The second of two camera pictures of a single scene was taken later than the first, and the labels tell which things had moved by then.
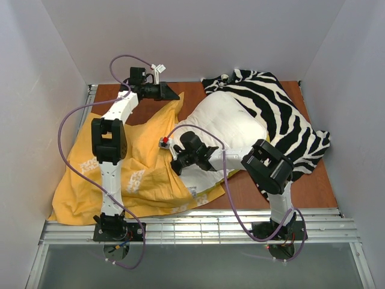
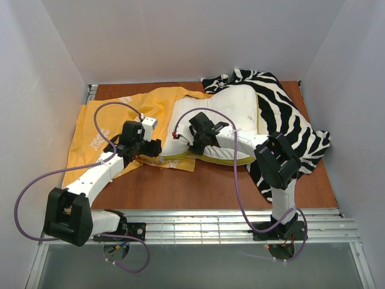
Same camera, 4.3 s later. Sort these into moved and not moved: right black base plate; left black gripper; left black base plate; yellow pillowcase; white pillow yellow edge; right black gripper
Moved: left black gripper; right black gripper; yellow pillowcase; white pillow yellow edge
Not moved: left black base plate; right black base plate
